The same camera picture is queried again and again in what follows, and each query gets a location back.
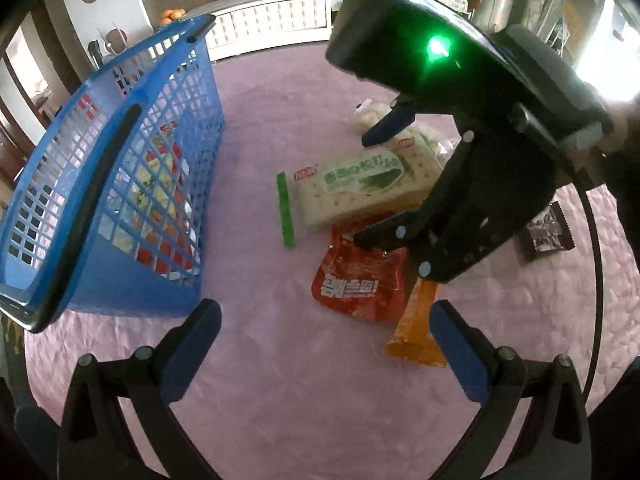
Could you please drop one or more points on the pink quilted bedspread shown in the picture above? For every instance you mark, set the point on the pink quilted bedspread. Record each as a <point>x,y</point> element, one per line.
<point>300,400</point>

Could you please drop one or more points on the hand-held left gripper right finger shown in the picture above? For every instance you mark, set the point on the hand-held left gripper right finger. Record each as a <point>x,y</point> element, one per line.
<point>460,355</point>

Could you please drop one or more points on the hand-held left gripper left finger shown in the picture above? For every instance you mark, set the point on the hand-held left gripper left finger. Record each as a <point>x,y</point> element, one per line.
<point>192,350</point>

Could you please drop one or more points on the white tufted TV cabinet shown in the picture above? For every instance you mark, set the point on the white tufted TV cabinet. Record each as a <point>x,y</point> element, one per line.
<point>270,20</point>

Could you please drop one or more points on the green cracker packet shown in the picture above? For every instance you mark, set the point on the green cracker packet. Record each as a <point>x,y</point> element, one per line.
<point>350,190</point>

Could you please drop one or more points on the dark maroon snack packet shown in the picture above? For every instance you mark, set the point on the dark maroon snack packet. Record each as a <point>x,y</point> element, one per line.
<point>545,235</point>

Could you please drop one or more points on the pile of oranges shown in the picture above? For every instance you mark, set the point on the pile of oranges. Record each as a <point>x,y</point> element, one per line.
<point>172,15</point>

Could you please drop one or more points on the blue plastic basket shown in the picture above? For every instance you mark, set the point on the blue plastic basket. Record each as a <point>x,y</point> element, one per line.
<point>125,290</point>

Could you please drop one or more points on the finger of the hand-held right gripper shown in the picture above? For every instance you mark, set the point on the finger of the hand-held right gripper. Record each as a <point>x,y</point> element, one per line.
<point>395,232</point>
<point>392,125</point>

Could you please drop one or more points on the clear bag of white candies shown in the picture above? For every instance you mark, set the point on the clear bag of white candies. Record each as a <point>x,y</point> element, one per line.
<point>365,117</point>

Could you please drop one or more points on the orange snack packet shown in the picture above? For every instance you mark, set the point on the orange snack packet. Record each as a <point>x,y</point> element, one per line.
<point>415,340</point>

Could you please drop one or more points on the person's right hand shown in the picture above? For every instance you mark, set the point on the person's right hand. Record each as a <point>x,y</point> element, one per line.
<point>625,125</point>

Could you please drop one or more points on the red white snack packet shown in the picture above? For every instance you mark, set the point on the red white snack packet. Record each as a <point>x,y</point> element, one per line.
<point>150,255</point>

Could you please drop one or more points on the red snack pouch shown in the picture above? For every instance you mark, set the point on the red snack pouch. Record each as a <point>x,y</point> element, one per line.
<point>350,285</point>

